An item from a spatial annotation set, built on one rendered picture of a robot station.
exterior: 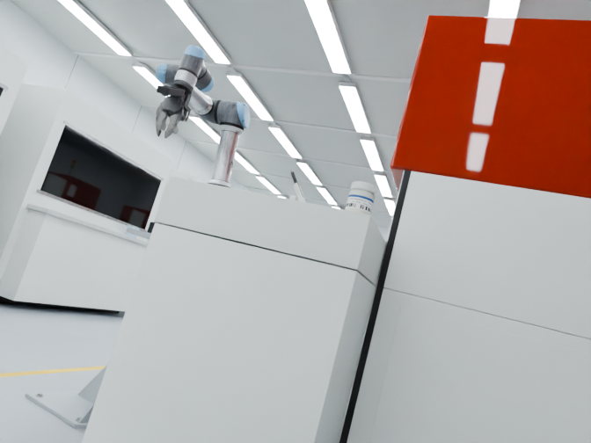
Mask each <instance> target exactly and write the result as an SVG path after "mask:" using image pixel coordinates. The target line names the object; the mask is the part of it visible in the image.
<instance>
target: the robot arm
mask: <svg viewBox="0 0 591 443"><path fill-rule="evenodd" d="M205 57H206V53H205V51H204V50H203V49H201V48H200V47H197V46H194V45H190V46H188V47H187V48H186V51H185V53H184V54H183V58H182V60H181V63H180V65H173V64H169V63H167V64H163V63H162V64H159V65H158V66H157V73H156V74H157V80H158V82H160V83H163V84H169V85H170V86H168V85H163V86H162V85H158V86H157V93H161V94H162V95H163V96H167V98H164V101H163V103H162V102H161V104H160V106H159V107H158V108H157V116H156V130H157V136H158V137H159V136H160V134H161V132H162V131H161V130H163V131H164V130H165V129H166V124H165V122H166V120H167V117H169V118H170V123H169V125H168V126H167V129H166V131H165V132H164V138H165V139H166V138H168V137H169V136H170V135H171V134H172V133H174V134H177V133H178V131H179V128H178V123H179V122H180V121H185V122H187V119H188V116H189V113H190V112H191V109H190V108H189V106H188V104H190V105H192V106H193V109H194V111H195V112H196V113H197V114H199V115H200V116H201V117H202V118H203V119H205V120H207V121H209V122H211V123H214V124H218V125H219V128H220V129H221V130H222V132H221V137H220V141H219V145H218V150H217V154H216V159H215V167H214V170H213V175H212V179H211V180H210V181H209V182H208V184H211V185H219V186H225V187H229V188H232V187H231V186H230V177H231V172H232V168H233V163H234V160H235V155H236V151H237V143H238V138H239V135H240V134H242V133H243V132H244V128H248V127H249V125H250V111H249V107H248V105H247V104H246V103H241V102H238V101H237V102H235V101H227V100H220V99H213V98H210V97H209V96H207V95H204V94H203V93H202V92H208V91H210V90H212V88H213V87H214V83H215V82H214V79H213V77H212V75H211V73H209V71H208V69H207V67H206V65H205V63H204V61H205ZM187 112H188V115H187V118H186V114H187Z"/></svg>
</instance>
